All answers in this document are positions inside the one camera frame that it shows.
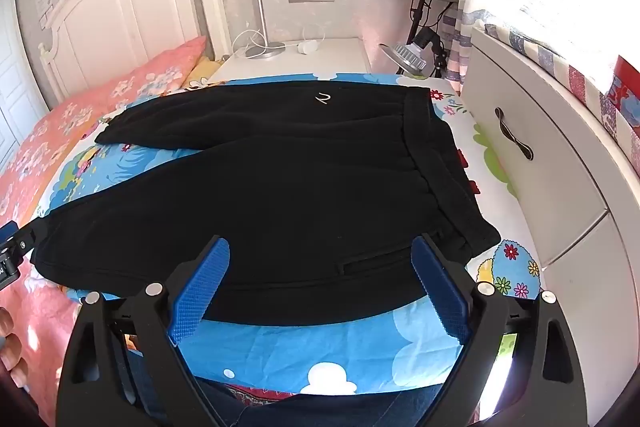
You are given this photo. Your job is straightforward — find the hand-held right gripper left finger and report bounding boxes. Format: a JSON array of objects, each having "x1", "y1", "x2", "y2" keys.
[{"x1": 56, "y1": 234, "x2": 231, "y2": 427}]

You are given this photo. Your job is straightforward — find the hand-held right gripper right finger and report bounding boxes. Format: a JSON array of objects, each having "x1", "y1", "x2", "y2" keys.
[{"x1": 410, "y1": 232, "x2": 587, "y2": 427}]

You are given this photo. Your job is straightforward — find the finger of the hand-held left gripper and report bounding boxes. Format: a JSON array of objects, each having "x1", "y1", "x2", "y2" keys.
[{"x1": 0, "y1": 219, "x2": 40, "y2": 259}]

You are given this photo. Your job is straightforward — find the black pants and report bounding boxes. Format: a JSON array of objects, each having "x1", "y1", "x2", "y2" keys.
[{"x1": 30, "y1": 82, "x2": 502, "y2": 325}]

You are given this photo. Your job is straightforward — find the person's left hand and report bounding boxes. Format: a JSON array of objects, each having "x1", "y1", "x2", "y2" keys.
[{"x1": 0, "y1": 307, "x2": 28, "y2": 385}]

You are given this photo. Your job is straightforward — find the blue cartoon bedsheet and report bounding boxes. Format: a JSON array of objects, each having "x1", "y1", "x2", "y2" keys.
[{"x1": 47, "y1": 69, "x2": 546, "y2": 395}]

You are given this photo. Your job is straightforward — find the pink floral quilt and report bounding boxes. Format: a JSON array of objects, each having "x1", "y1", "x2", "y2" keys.
[{"x1": 0, "y1": 36, "x2": 208, "y2": 358}]

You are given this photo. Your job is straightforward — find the white drawer cabinet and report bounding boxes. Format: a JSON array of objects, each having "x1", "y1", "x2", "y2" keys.
[{"x1": 460, "y1": 27, "x2": 640, "y2": 408}]

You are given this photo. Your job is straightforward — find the white door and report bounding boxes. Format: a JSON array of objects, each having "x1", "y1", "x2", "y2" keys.
[{"x1": 0, "y1": 0, "x2": 51, "y2": 168}]

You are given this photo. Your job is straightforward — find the yellow pillow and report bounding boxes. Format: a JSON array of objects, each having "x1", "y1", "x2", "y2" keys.
[{"x1": 182, "y1": 57, "x2": 226, "y2": 90}]

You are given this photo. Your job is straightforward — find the studio light bulb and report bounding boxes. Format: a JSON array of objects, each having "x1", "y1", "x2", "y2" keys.
[{"x1": 378, "y1": 29, "x2": 441, "y2": 78}]

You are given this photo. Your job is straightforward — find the white nightstand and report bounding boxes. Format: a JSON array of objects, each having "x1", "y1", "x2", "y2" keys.
[{"x1": 207, "y1": 38, "x2": 371, "y2": 85}]

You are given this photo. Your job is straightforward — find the white wooden headboard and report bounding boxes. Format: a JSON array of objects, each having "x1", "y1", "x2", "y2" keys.
[{"x1": 39, "y1": 0, "x2": 233, "y2": 105}]

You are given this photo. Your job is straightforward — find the red box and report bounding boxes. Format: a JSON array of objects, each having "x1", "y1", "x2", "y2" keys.
[{"x1": 602, "y1": 54, "x2": 640, "y2": 118}]

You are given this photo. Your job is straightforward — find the dark twisted drawer handle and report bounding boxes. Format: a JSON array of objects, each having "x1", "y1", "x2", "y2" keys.
[{"x1": 495, "y1": 107, "x2": 533, "y2": 162}]

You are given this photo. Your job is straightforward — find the white charger with cable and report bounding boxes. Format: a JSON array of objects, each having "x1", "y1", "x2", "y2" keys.
[{"x1": 232, "y1": 24, "x2": 326, "y2": 58}]

